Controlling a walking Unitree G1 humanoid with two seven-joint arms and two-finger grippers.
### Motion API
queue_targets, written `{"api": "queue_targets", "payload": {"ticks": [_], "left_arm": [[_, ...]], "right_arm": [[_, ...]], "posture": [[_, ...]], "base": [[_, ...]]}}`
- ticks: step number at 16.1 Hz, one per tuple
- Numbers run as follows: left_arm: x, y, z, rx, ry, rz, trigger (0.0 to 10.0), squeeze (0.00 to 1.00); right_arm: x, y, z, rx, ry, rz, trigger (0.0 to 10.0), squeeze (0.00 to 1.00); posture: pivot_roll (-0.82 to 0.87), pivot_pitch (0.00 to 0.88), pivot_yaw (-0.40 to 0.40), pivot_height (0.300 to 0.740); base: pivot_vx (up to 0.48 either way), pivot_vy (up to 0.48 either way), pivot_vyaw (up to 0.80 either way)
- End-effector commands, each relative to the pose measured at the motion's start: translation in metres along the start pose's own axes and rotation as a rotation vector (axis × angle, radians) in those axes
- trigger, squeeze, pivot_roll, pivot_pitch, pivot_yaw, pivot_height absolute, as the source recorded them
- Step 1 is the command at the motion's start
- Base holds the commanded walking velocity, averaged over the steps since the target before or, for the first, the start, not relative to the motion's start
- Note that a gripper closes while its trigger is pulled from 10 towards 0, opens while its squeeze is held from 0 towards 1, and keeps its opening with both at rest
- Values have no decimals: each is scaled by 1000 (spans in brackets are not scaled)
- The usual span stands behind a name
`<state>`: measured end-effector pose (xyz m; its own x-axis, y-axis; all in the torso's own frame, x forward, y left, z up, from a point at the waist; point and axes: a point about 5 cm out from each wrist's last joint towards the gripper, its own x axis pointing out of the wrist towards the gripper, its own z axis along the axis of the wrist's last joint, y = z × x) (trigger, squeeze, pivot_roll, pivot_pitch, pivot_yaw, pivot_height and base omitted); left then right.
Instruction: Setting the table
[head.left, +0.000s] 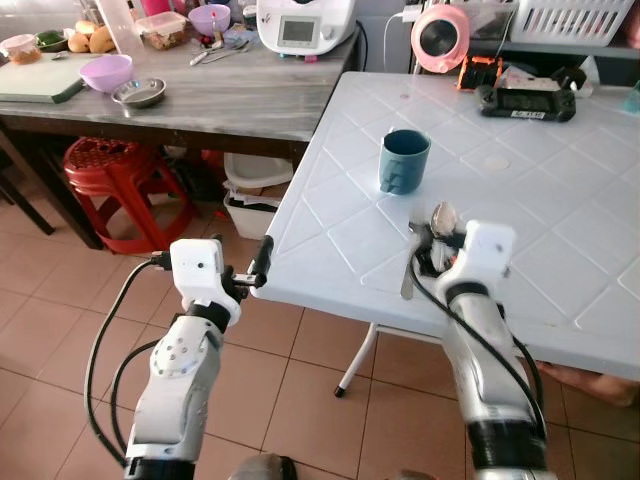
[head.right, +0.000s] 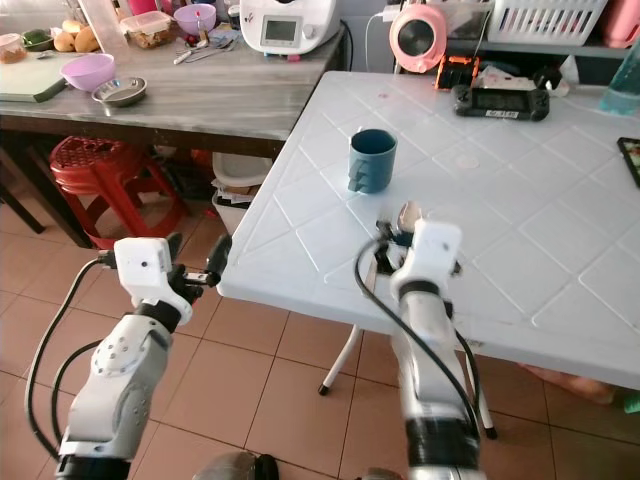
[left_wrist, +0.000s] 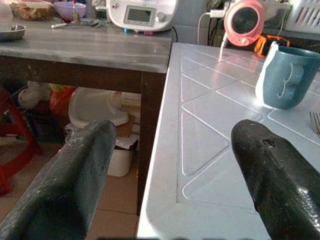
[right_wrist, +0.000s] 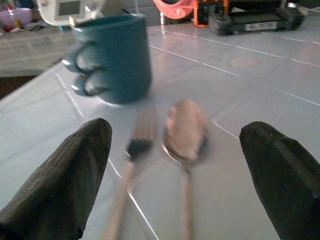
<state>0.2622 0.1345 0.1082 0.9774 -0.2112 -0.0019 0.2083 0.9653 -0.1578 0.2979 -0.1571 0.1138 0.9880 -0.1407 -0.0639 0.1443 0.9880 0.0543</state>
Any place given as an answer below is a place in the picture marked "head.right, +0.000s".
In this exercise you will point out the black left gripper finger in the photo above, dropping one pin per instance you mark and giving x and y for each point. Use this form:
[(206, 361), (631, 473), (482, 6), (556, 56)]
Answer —
[(221, 260), (175, 250)]

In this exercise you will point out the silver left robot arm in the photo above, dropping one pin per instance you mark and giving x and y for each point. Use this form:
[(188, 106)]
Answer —
[(115, 385)]

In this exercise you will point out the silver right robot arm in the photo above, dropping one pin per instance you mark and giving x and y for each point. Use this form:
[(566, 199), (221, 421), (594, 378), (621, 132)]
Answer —
[(435, 380)]

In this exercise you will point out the white plastic bin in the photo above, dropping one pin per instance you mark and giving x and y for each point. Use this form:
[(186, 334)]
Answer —
[(235, 195)]

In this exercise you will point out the blue ceramic mug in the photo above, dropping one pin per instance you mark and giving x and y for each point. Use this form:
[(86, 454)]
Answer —
[(372, 165)]

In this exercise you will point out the red plastic stool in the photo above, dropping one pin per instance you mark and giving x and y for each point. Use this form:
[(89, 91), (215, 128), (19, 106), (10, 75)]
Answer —
[(100, 165)]

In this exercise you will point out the white metal table leg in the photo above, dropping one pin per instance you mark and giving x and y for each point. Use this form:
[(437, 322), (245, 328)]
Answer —
[(342, 360)]

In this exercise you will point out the small steel bowl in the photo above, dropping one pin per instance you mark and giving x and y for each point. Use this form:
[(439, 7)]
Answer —
[(120, 93)]

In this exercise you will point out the black handheld controller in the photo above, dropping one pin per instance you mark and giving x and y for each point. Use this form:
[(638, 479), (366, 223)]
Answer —
[(500, 101)]

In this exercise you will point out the orange black device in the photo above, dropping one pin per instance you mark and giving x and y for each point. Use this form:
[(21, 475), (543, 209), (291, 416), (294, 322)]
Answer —
[(458, 72)]

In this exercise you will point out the purple plastic bowl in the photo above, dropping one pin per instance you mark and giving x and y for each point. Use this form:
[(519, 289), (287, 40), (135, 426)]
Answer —
[(195, 17), (87, 71)]

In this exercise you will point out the pink round appliance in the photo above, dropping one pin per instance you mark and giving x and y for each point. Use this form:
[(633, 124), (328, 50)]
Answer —
[(418, 38)]

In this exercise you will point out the person's bare foot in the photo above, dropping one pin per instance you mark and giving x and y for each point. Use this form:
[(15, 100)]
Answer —
[(570, 385)]

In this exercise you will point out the clear plastic food box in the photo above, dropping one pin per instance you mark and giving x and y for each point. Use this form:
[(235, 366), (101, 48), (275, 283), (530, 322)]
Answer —
[(149, 31)]

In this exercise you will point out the white green cutting board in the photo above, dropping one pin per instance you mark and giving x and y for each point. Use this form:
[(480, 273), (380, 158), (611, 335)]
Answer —
[(28, 78)]

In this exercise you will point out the yellow mango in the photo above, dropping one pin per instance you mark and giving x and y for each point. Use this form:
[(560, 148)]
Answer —
[(88, 40), (72, 26), (65, 42)]

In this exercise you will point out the tall clear plastic container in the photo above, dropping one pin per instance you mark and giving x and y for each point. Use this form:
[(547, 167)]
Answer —
[(105, 20)]

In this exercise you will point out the white kitchen appliance with display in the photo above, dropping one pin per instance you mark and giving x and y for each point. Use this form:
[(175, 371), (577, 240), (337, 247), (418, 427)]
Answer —
[(288, 28)]

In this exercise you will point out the steel bowl holding green fruit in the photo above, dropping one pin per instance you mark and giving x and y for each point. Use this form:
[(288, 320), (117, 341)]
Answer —
[(38, 44)]

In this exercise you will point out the green fruit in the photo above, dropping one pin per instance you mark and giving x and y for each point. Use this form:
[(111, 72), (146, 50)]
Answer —
[(36, 37)]

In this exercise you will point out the glass jar with pink lid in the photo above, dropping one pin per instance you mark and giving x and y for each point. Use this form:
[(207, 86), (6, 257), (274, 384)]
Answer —
[(11, 47)]

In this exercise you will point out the white plastic basket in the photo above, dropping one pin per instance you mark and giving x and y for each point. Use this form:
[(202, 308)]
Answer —
[(550, 20)]

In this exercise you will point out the teal plastic bottle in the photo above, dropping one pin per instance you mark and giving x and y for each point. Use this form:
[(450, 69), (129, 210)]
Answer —
[(622, 80)]

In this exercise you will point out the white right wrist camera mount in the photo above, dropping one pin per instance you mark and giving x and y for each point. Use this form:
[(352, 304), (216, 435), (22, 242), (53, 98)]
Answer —
[(430, 250)]

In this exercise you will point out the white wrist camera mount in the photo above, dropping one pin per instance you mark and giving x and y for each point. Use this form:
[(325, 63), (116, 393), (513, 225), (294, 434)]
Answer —
[(430, 250), (142, 270)]

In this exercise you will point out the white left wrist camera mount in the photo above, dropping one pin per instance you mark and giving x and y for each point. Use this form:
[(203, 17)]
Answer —
[(142, 270)]

